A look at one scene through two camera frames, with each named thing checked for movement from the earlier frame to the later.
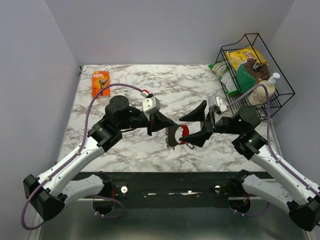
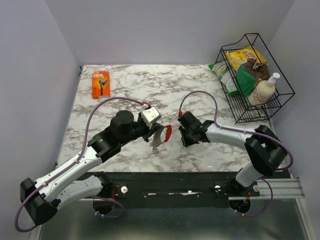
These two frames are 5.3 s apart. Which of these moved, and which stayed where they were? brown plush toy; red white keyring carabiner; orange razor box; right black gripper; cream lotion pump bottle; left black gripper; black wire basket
Moved: left black gripper; red white keyring carabiner; right black gripper
Stayed: black wire basket; brown plush toy; orange razor box; cream lotion pump bottle
